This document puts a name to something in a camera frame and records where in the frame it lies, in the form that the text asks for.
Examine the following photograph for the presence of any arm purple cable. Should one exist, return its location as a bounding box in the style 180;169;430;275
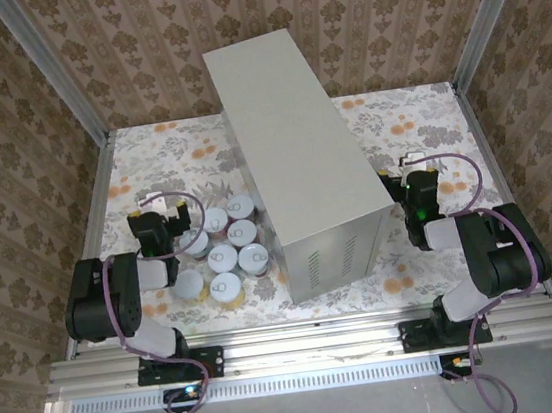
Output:
415;143;552;413
95;188;232;413

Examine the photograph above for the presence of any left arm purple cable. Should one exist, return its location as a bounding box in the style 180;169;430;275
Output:
95;188;232;413

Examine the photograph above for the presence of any long aluminium mounting rail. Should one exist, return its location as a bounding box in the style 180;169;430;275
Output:
41;289;552;403

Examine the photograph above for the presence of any brown can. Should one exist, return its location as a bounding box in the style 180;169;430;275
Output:
205;242;243;279

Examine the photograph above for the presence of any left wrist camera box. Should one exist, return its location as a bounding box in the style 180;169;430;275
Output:
134;189;180;219

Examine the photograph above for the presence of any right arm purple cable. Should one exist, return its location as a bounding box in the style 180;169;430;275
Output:
415;143;552;413

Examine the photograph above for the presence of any grey metal box counter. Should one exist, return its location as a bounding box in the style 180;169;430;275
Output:
199;17;407;314

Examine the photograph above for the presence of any aluminium side frame rail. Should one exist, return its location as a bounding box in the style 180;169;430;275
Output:
450;73;552;308
39;133;142;362

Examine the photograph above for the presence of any white slotted cable duct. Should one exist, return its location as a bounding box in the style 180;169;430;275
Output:
60;338;552;413

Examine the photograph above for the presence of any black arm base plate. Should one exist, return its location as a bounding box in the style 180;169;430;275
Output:
397;309;494;355
134;344;227;389

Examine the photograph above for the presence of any pink label food can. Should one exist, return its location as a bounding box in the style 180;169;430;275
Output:
225;217;260;248
201;205;235;244
235;241;273;280
223;193;257;224

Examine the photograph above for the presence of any small controller board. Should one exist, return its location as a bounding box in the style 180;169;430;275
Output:
437;350;481;383
160;383;205;413

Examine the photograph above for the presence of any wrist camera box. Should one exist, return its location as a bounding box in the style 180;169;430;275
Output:
134;189;180;219
397;148;429;170

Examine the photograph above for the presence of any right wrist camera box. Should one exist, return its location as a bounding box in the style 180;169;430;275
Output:
397;148;429;170

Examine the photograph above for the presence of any aluminium corner post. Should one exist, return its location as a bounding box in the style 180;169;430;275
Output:
440;0;552;93
0;0;113;158

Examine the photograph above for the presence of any floral patterned table cover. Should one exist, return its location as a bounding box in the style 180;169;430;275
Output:
47;73;549;351

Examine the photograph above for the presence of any teal label food can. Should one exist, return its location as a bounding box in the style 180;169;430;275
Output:
177;227;212;264

